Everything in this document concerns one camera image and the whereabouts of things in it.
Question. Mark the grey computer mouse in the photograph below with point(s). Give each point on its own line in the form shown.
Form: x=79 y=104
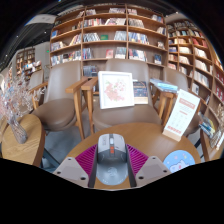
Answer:
x=111 y=156

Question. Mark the stack of colourful books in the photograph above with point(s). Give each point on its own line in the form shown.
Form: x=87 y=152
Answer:
x=206 y=125

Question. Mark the round blue cartoon mouse pad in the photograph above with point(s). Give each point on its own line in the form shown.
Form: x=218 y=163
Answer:
x=180 y=160

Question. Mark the round wooden side table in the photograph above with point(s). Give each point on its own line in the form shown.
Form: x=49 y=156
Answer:
x=208 y=150
x=26 y=146

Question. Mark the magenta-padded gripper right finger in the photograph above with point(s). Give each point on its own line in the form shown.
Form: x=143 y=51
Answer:
x=138 y=160

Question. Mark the white ceiling vent panel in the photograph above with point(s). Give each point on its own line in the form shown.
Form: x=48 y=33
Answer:
x=41 y=19

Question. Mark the tall white sign, wooden base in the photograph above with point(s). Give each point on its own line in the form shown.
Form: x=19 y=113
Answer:
x=181 y=115

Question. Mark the distant wooden bookshelf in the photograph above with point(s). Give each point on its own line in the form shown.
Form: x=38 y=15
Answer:
x=26 y=63

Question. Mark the brown padded wooden armchair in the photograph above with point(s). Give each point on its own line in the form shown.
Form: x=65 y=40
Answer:
x=126 y=116
x=60 y=110
x=176 y=78

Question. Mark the curved wooden bookshelf with books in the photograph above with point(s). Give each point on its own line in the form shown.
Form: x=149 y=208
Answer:
x=200 y=66

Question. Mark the white framed floral picture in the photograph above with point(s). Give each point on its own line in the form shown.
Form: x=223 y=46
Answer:
x=116 y=90

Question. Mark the wide wooden bookshelf with books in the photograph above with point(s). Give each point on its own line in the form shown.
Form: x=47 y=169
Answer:
x=100 y=43

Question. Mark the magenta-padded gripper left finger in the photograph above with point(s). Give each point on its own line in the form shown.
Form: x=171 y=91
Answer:
x=83 y=160

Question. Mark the blue books on armrest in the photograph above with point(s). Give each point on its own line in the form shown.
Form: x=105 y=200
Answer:
x=165 y=86

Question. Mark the dark cover book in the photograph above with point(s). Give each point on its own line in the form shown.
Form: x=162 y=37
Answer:
x=140 y=91

